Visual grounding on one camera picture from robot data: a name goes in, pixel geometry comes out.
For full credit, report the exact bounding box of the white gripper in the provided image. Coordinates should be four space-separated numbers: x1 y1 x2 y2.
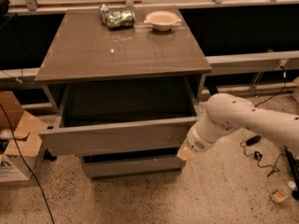
177 123 215 161

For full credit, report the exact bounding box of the grey top drawer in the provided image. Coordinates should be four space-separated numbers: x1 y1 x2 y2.
40 77 199 156

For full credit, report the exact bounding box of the grey drawer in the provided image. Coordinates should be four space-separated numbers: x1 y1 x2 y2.
40 77 199 156
81 155 185 179

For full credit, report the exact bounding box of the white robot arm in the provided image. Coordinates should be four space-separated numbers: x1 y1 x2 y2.
178 93 299 161

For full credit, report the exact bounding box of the grey lower drawer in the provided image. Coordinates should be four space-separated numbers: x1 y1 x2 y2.
81 155 185 179

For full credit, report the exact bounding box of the grey drawer cabinet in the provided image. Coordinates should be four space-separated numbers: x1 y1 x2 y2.
35 6 213 173

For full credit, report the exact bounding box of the clear plastic bottle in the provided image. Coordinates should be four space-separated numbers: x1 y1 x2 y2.
269 181 296 203

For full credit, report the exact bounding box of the black stand leg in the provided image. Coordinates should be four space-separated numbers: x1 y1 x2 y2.
285 150 299 201

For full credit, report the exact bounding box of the white bowl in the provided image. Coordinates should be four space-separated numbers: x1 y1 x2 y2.
144 11 181 32

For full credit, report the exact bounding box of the green crumpled chip bag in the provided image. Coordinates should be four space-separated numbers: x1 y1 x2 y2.
99 4 135 29

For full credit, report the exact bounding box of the cardboard box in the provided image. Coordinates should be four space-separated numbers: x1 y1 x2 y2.
0 91 48 182

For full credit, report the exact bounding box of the black power adapter with cable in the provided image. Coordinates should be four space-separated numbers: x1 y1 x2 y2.
239 135 283 176

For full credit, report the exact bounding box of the black cable on left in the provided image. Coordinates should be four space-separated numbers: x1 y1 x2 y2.
0 103 56 224

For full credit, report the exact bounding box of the metal railing frame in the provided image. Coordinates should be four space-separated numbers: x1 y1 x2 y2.
1 0 299 90

